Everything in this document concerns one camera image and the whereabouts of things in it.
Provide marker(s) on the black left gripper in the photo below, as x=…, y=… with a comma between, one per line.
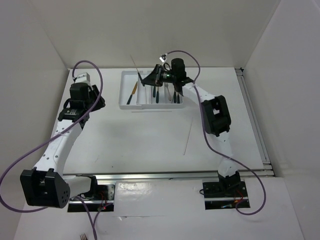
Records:
x=95, y=93

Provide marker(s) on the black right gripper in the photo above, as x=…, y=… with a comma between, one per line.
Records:
x=154, y=78

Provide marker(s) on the silver fork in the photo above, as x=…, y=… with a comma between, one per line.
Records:
x=166, y=85

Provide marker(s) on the gold spoon green handle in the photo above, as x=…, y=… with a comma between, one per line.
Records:
x=157, y=95
x=154, y=93

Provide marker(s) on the gold knife green handle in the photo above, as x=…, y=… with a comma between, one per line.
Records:
x=132, y=93

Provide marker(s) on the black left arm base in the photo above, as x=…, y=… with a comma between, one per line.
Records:
x=100, y=193

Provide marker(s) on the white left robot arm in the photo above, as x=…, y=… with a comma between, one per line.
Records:
x=44, y=185

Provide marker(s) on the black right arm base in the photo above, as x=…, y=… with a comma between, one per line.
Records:
x=225, y=187

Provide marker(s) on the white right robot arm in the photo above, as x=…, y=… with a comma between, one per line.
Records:
x=215, y=120

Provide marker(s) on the white compartment cutlery tray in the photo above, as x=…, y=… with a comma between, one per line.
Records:
x=134, y=96

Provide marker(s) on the gold fork bottom edge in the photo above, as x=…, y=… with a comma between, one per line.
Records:
x=83, y=237

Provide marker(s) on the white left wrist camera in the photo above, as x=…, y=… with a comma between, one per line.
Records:
x=83, y=78

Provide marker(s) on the aluminium rail right side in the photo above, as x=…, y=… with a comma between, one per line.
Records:
x=267, y=165

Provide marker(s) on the aluminium rail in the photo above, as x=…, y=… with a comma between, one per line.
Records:
x=267, y=165
x=191, y=175

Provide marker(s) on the aluminium rail front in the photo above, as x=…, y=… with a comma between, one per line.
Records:
x=191, y=175

